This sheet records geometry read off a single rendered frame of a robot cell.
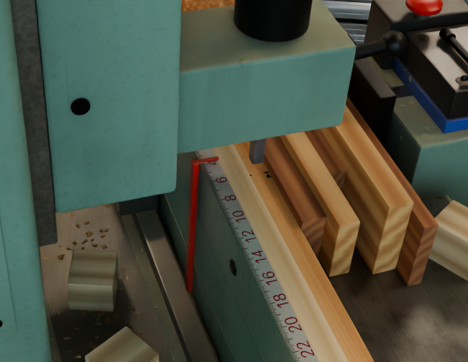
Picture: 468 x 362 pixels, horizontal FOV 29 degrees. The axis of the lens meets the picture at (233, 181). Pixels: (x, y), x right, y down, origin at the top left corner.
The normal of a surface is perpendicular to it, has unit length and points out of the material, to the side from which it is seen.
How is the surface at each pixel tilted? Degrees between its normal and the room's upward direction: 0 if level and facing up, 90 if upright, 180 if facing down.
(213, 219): 90
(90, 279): 0
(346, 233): 90
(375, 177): 0
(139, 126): 90
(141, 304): 0
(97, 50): 90
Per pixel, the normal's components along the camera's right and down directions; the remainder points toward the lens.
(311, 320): 0.07, -0.74
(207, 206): -0.94, 0.18
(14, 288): 0.33, 0.65
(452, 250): -0.65, 0.48
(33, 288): 0.56, 0.59
